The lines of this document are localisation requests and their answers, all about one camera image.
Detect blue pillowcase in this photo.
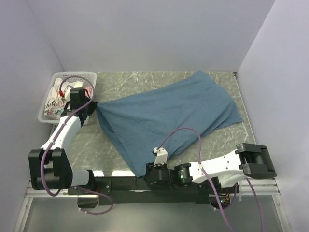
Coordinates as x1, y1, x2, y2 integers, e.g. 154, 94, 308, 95
96, 71, 242, 177

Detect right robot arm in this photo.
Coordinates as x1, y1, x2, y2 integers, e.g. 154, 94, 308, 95
144, 143, 277, 193

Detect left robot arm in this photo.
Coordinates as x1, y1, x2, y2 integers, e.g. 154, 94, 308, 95
28, 87, 97, 196

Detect pink cloth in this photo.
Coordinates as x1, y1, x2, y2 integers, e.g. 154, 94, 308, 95
85, 87, 93, 98

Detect white plastic basket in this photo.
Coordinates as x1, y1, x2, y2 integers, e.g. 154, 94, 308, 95
38, 72, 97, 124

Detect white printed cloth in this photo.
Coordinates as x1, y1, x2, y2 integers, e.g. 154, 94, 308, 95
43, 78, 83, 120

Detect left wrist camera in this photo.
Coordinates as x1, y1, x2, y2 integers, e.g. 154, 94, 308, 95
58, 90, 70, 102

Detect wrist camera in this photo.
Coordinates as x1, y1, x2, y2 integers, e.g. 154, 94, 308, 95
58, 90, 70, 102
153, 147, 168, 165

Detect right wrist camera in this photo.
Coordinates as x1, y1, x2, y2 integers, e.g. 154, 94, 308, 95
153, 147, 168, 165

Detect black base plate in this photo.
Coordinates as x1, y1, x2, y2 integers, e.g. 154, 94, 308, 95
67, 175, 239, 206

